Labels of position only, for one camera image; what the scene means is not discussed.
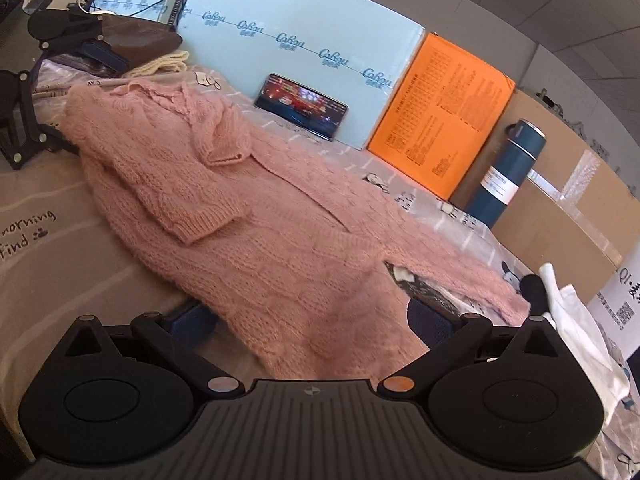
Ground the white labelled box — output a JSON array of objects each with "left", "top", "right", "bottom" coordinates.
[{"left": 587, "top": 255, "right": 640, "bottom": 361}]

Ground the brown cardboard box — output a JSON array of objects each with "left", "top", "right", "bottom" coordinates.
[{"left": 452, "top": 87, "right": 640, "bottom": 281}]

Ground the black smartphone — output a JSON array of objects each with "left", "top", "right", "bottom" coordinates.
[{"left": 254, "top": 73, "right": 349, "bottom": 141}]

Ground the cream knit cloth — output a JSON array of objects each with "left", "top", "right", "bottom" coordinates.
[{"left": 122, "top": 50, "right": 191, "bottom": 80}]

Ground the pink knit sweater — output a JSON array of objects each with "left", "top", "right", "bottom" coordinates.
[{"left": 64, "top": 79, "right": 531, "bottom": 381}]

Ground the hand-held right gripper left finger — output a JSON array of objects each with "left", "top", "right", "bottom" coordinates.
[{"left": 62, "top": 302, "right": 247, "bottom": 396}]

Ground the dark blue thermos bottle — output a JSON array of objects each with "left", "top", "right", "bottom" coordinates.
[{"left": 467, "top": 119, "right": 547, "bottom": 228}]

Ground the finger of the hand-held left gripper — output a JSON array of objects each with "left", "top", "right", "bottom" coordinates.
[
  {"left": 0, "top": 69, "right": 80, "bottom": 172},
  {"left": 62, "top": 10, "right": 132, "bottom": 75}
]

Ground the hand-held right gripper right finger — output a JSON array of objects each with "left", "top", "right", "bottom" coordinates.
[{"left": 377, "top": 300, "right": 576, "bottom": 396}]

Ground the brown cloth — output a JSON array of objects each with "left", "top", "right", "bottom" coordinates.
[{"left": 97, "top": 16, "right": 183, "bottom": 63}]

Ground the orange printed board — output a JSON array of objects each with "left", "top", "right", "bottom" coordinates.
[{"left": 366, "top": 32, "right": 516, "bottom": 202}]

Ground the small black cloth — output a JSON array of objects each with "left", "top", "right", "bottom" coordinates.
[{"left": 519, "top": 274, "right": 551, "bottom": 313}]

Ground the white cloth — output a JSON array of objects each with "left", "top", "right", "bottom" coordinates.
[{"left": 539, "top": 262, "right": 632, "bottom": 423}]

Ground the large light blue foam board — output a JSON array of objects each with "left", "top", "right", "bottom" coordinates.
[{"left": 177, "top": 0, "right": 426, "bottom": 151}]

